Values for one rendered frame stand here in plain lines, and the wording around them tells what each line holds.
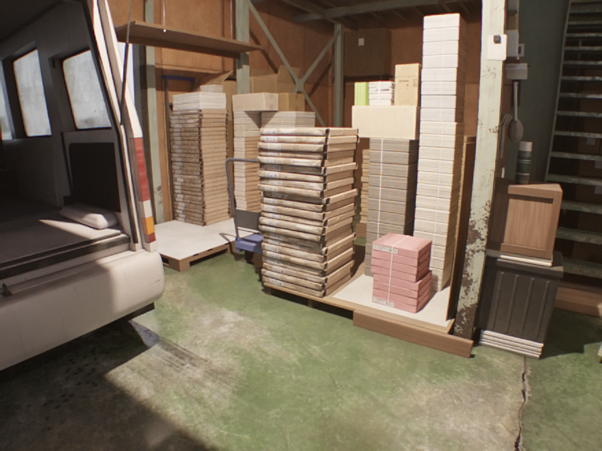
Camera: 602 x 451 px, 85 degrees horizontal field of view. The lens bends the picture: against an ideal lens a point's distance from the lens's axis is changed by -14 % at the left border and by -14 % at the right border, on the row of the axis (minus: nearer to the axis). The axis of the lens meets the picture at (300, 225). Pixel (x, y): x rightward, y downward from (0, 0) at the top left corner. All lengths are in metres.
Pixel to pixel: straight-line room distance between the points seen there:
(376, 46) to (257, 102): 2.93
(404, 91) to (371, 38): 4.01
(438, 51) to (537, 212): 1.08
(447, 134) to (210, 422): 1.94
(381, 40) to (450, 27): 3.97
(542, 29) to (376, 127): 1.24
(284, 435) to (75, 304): 0.98
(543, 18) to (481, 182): 1.34
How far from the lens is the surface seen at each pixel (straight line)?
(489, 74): 1.89
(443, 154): 2.37
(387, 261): 2.19
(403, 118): 2.44
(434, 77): 2.40
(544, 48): 2.81
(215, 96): 4.05
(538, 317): 2.14
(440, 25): 2.45
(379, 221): 2.55
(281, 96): 4.07
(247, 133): 4.11
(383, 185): 2.50
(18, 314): 1.63
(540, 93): 2.77
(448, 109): 2.37
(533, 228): 2.00
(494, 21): 1.94
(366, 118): 2.53
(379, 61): 6.31
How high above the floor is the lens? 1.12
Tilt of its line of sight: 15 degrees down
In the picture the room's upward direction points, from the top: straight up
